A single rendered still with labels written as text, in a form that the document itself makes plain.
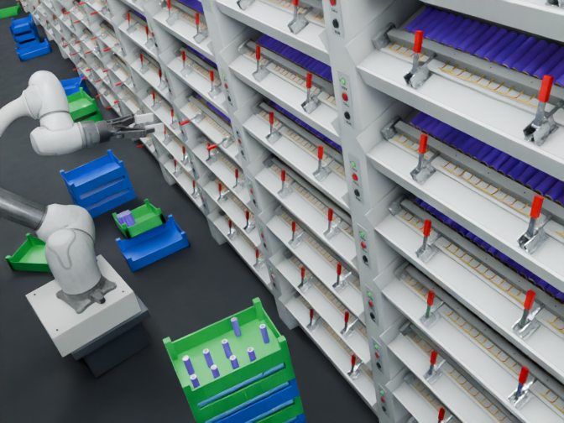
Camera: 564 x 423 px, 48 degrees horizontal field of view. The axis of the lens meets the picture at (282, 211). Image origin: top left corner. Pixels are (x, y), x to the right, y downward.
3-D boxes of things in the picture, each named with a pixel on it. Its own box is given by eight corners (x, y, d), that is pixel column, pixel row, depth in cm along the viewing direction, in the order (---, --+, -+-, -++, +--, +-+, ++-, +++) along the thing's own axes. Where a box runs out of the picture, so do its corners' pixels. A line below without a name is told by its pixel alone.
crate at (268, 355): (190, 407, 167) (182, 388, 162) (169, 357, 183) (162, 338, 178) (290, 359, 174) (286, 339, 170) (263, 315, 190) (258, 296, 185)
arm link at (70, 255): (59, 300, 232) (34, 255, 220) (62, 270, 247) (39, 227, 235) (101, 288, 234) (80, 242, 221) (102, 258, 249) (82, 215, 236)
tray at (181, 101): (248, 174, 217) (234, 156, 211) (185, 117, 263) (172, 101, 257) (291, 135, 219) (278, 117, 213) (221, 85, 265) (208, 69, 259)
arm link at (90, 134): (84, 153, 212) (101, 149, 215) (80, 127, 208) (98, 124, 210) (78, 143, 219) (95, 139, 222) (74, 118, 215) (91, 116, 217)
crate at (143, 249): (132, 272, 297) (127, 259, 292) (120, 251, 312) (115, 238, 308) (190, 245, 306) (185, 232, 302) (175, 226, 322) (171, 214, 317)
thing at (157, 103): (189, 148, 282) (171, 128, 273) (147, 107, 328) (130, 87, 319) (222, 119, 283) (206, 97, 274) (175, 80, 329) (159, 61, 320)
